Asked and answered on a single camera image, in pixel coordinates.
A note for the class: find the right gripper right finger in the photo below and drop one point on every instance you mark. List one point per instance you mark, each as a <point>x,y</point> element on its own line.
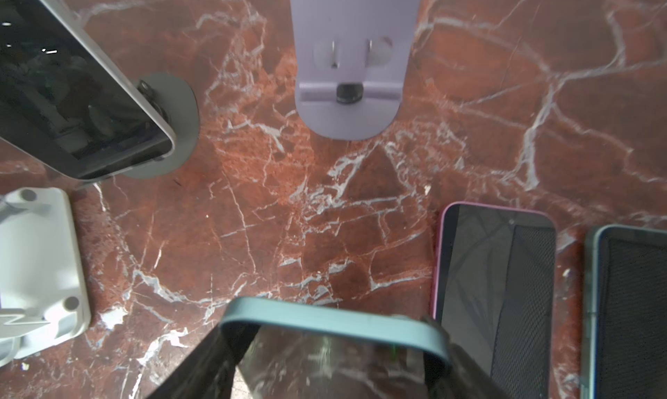
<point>464,379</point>

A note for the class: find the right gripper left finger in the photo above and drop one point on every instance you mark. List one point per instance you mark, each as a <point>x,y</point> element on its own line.
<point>208,371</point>

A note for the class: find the black phone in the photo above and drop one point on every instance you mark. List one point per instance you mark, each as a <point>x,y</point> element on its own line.
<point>493,290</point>
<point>66,103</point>
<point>624,313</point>
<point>289,350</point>

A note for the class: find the white phone stand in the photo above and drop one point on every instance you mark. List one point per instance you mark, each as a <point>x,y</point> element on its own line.
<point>44,300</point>

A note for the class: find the dark grey round stand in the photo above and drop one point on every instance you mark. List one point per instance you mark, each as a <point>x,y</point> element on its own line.
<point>178,100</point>

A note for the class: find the purple round phone stand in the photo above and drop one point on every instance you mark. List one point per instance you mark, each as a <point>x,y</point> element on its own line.
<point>352,58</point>

